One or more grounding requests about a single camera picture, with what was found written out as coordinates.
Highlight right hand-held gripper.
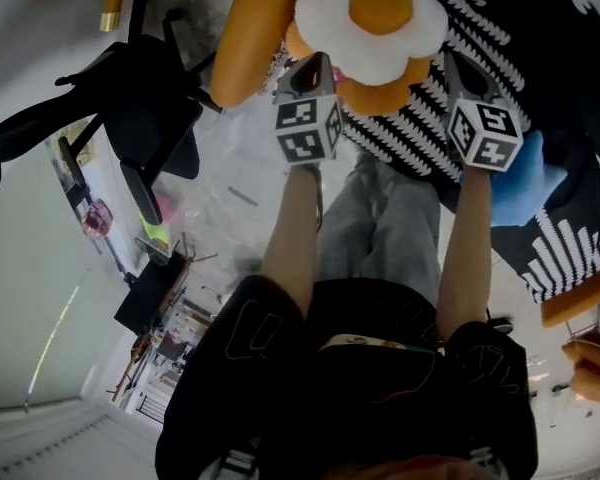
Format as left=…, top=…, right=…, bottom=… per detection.
left=443, top=50, right=525, bottom=173

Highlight orange flower cushion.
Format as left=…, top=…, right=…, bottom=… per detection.
left=284, top=20, right=431, bottom=117

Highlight orange sofa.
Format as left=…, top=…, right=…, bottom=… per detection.
left=209, top=0, right=600, bottom=329

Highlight black top wooden table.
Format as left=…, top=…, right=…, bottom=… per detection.
left=112, top=232, right=219, bottom=334

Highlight orange upholstered stool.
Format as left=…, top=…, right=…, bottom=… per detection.
left=562, top=330, right=600, bottom=404

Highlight blue star cushion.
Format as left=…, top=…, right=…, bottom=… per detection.
left=459, top=130, right=569, bottom=228

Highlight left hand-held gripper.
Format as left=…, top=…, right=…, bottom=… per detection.
left=272, top=51, right=345, bottom=165

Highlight person's grey jeans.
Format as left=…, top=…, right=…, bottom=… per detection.
left=317, top=152, right=442, bottom=309

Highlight green star plush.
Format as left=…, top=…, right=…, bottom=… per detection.
left=138, top=210, right=171, bottom=249

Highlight grey harness strap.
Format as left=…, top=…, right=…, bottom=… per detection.
left=214, top=450, right=256, bottom=480
left=472, top=446, right=506, bottom=480

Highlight clear plastic storage box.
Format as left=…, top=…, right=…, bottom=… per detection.
left=152, top=95, right=366, bottom=274

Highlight pink transparent container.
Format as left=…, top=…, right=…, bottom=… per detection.
left=81, top=198, right=114, bottom=239

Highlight black and white patterned blanket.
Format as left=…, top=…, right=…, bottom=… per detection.
left=339, top=0, right=600, bottom=304

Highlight person's right forearm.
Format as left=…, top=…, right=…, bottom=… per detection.
left=437, top=165, right=494, bottom=339

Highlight clear plastic bin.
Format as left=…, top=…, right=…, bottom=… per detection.
left=134, top=187, right=194, bottom=259

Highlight person's left forearm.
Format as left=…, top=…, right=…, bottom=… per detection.
left=262, top=162, right=326, bottom=319

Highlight black office chair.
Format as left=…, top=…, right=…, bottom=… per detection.
left=0, top=0, right=219, bottom=227

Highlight person's black shoe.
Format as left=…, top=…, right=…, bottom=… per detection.
left=485, top=311, right=514, bottom=335

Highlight person's black printed shirt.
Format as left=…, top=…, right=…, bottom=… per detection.
left=154, top=275, right=539, bottom=480

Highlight white flower cushion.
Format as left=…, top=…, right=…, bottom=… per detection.
left=293, top=0, right=450, bottom=87

